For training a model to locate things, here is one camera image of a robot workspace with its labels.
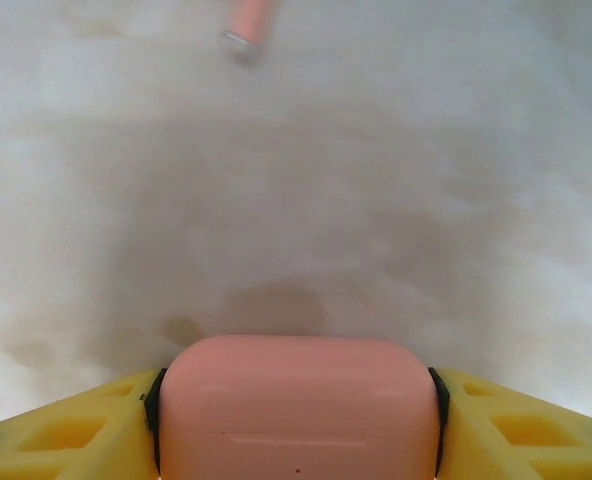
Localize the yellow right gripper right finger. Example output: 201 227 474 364
427 366 592 480

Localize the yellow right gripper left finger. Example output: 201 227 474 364
0 367 168 480

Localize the pink earbud charging case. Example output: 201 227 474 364
157 333 441 480

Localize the pink wireless earbud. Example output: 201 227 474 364
219 0 278 54

